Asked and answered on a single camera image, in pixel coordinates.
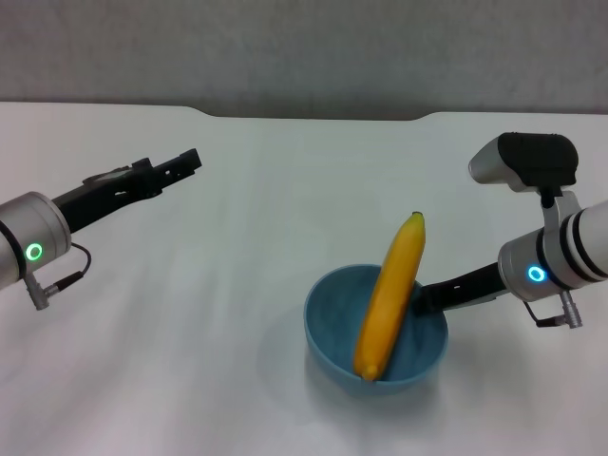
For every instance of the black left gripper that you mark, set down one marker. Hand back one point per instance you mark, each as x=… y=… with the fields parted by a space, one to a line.
x=104 y=192

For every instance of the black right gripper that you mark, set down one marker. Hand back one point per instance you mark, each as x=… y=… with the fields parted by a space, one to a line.
x=470 y=287

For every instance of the yellow banana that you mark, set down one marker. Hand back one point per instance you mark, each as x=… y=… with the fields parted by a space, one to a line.
x=394 y=294

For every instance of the blue ceramic bowl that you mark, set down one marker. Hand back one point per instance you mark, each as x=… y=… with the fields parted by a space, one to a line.
x=337 y=323

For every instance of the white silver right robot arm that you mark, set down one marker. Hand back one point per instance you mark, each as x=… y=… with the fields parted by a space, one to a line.
x=560 y=256

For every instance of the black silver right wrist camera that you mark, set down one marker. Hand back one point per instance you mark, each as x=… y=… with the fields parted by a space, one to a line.
x=532 y=159

